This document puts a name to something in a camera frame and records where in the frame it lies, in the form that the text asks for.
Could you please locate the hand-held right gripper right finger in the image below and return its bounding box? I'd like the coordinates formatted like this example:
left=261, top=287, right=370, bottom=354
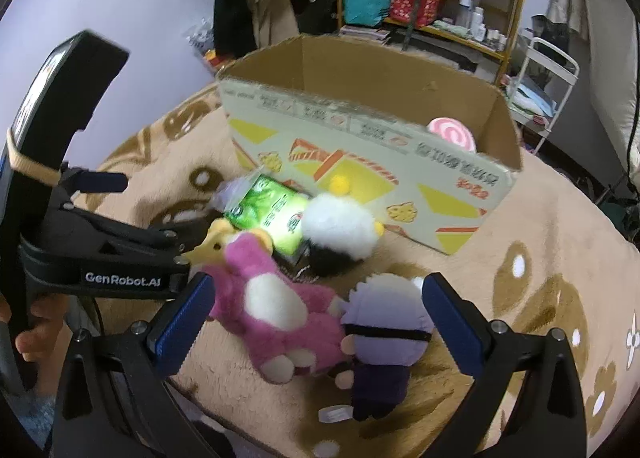
left=421, top=272, right=588, bottom=458

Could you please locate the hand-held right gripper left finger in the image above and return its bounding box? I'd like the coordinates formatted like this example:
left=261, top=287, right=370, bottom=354
left=50, top=272, right=236, bottom=458

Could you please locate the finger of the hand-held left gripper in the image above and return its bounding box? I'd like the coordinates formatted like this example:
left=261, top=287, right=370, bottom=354
left=67, top=207, right=213, bottom=261
left=59, top=165, right=129, bottom=195

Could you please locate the purple plush doll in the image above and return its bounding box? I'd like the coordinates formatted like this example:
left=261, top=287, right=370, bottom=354
left=314, top=273, right=437, bottom=424

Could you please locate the green tissue packet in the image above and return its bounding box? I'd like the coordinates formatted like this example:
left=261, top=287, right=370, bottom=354
left=212, top=170, right=315, bottom=261

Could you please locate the white and black plush toy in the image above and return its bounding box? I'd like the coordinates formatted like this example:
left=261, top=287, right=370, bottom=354
left=299, top=175, right=386, bottom=279

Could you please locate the printed cardboard box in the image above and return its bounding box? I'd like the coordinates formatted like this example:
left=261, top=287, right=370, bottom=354
left=215, top=34, right=523, bottom=256

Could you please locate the person's left hand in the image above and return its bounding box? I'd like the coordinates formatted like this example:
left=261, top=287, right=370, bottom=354
left=0, top=293, right=76, bottom=365

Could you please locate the beige printed blanket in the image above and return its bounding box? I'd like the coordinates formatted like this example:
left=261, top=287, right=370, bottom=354
left=65, top=83, right=640, bottom=458

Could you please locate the plastic bag of small toys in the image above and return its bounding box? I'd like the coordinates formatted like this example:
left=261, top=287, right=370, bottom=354
left=185, top=18, right=219, bottom=59

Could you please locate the pink swirl plush toy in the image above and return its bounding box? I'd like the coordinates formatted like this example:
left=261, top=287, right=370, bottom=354
left=426, top=117, right=477, bottom=153

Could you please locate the black hanging garment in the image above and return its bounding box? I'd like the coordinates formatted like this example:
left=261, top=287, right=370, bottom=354
left=212, top=0, right=256, bottom=56

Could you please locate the beige coat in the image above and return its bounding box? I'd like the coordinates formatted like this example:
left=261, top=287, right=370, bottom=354
left=247, top=0, right=313, bottom=46

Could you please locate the white rolling cart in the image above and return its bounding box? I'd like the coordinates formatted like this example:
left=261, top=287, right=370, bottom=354
left=500, top=15, right=581, bottom=154

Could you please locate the stack of books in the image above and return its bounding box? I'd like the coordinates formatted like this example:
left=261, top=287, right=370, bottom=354
left=340, top=24, right=391, bottom=44

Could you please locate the black tote bag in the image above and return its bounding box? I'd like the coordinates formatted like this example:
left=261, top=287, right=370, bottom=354
left=530, top=15, right=568, bottom=54

